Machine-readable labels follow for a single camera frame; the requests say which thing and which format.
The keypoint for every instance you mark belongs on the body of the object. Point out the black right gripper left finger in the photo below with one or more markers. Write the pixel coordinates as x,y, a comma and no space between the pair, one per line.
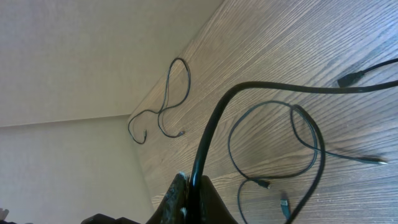
172,209

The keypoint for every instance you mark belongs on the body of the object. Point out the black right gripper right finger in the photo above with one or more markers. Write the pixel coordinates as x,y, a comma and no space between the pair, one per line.
212,208

